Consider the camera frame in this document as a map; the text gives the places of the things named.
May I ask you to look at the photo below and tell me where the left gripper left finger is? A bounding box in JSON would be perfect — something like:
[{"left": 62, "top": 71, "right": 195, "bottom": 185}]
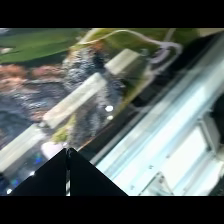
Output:
[{"left": 9, "top": 148, "right": 69, "bottom": 197}]

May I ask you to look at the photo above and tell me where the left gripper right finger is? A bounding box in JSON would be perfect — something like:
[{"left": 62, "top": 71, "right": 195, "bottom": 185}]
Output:
[{"left": 67, "top": 147, "right": 129, "bottom": 197}]

